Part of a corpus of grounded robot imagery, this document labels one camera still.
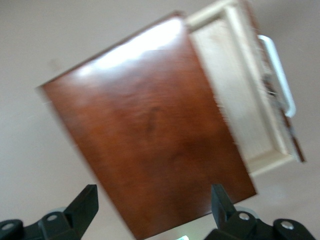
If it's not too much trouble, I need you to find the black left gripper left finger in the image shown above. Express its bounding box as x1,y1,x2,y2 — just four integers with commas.
0,184,99,240

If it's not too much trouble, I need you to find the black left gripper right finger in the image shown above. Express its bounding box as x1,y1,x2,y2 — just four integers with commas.
204,184,316,240

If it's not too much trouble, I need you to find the light wood drawer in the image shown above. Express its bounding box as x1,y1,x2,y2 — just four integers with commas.
186,0,308,177

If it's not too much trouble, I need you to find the white drawer handle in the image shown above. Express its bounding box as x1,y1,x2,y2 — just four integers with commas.
257,34,297,118

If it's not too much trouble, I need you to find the brown paper table cover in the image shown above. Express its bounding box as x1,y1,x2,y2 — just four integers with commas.
0,0,320,240

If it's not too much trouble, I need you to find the dark brown wooden cabinet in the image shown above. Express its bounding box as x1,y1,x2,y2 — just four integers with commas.
34,9,258,240

